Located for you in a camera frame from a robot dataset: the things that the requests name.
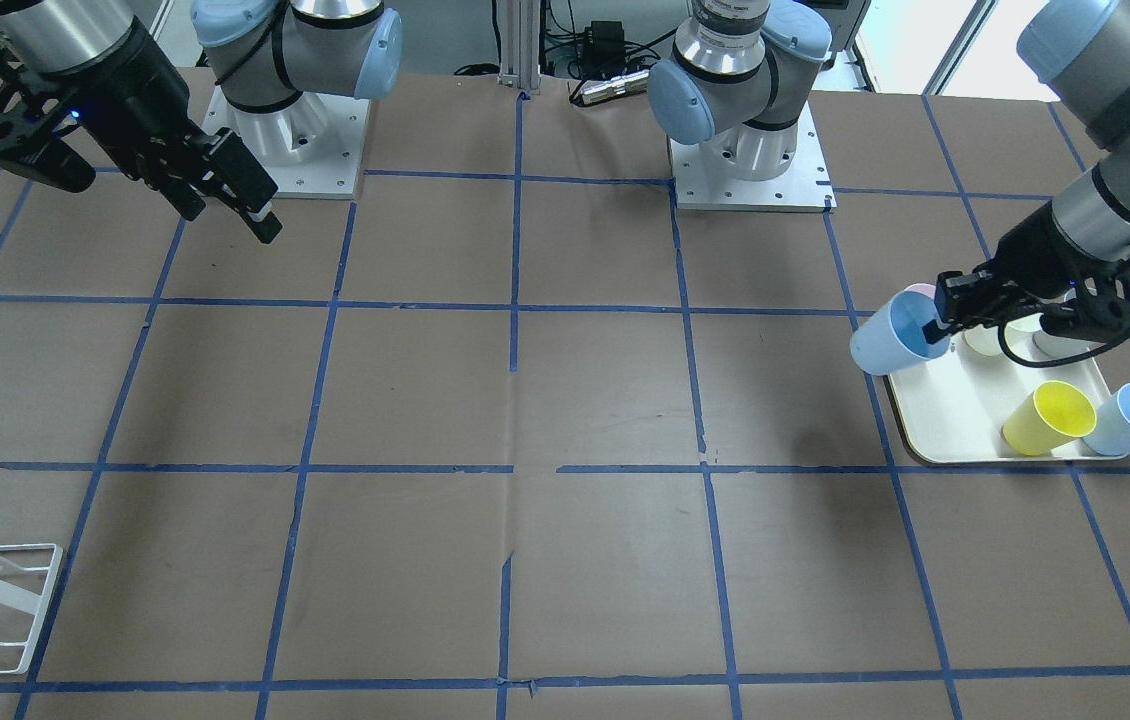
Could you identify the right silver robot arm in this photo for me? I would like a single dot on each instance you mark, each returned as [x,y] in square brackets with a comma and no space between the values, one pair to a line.
[265,54]

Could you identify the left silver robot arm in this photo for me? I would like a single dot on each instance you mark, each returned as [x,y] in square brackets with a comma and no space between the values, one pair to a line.
[740,74]

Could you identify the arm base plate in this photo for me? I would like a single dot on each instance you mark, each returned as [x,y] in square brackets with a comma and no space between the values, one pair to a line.
[312,150]
[746,169]

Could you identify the grey cup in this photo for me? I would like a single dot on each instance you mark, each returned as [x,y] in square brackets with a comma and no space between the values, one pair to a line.
[1058,347]

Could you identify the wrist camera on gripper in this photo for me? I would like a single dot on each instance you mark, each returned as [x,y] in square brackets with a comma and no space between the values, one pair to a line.
[32,140]

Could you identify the pink cup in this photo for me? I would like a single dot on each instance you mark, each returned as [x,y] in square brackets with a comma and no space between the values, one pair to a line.
[925,289]

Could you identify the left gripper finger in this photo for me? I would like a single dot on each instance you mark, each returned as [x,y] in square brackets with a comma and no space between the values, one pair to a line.
[982,297]

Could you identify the light blue cup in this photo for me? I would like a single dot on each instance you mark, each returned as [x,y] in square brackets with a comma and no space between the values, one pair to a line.
[893,338]

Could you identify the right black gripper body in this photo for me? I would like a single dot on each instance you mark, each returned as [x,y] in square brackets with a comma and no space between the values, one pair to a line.
[138,104]

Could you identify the pale green cup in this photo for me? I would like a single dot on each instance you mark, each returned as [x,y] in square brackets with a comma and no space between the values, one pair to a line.
[1018,335]

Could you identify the cream plastic tray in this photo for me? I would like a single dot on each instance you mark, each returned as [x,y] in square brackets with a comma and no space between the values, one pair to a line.
[951,409]

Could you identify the aluminium frame post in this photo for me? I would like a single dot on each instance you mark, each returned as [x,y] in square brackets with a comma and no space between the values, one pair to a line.
[519,32]

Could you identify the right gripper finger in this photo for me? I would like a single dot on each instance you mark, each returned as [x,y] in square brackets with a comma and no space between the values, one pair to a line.
[224,168]
[182,193]

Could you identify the yellow cup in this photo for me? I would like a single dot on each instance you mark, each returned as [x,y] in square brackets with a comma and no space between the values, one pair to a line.
[1054,414]

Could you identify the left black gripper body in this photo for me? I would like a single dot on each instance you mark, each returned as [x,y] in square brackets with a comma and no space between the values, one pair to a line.
[1028,249]

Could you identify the silver metal connector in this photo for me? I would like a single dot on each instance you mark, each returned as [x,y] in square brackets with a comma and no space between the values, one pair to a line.
[599,91]

